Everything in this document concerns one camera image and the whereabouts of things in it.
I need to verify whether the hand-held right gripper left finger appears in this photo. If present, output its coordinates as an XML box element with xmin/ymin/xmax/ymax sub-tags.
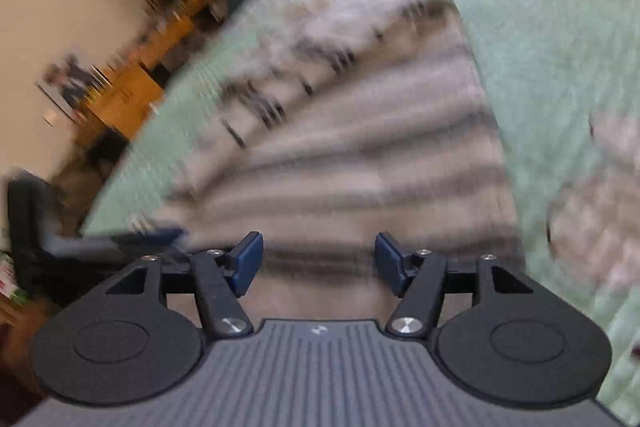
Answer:
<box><xmin>105</xmin><ymin>231</ymin><xmax>265</xmax><ymax>338</ymax></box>

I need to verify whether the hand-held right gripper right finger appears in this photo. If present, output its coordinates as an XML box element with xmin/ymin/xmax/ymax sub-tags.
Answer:
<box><xmin>374</xmin><ymin>231</ymin><xmax>534</xmax><ymax>339</ymax></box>

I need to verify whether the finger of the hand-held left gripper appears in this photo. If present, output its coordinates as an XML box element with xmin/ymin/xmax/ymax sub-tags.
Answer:
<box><xmin>49</xmin><ymin>225</ymin><xmax>189</xmax><ymax>256</ymax></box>

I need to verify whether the white black-striped knit sweater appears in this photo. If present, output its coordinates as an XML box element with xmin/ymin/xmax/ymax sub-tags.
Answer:
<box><xmin>159</xmin><ymin>0</ymin><xmax>527</xmax><ymax>324</ymax></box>

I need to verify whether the yellow wooden desk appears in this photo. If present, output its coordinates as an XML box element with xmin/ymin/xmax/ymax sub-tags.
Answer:
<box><xmin>74</xmin><ymin>13</ymin><xmax>202</xmax><ymax>144</ymax></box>

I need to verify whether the green quilted bedspread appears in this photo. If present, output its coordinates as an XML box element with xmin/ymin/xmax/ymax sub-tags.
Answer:
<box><xmin>82</xmin><ymin>0</ymin><xmax>640</xmax><ymax>427</ymax></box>

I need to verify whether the wall poster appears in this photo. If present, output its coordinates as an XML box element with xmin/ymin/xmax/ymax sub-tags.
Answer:
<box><xmin>36</xmin><ymin>56</ymin><xmax>107</xmax><ymax>118</ymax></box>

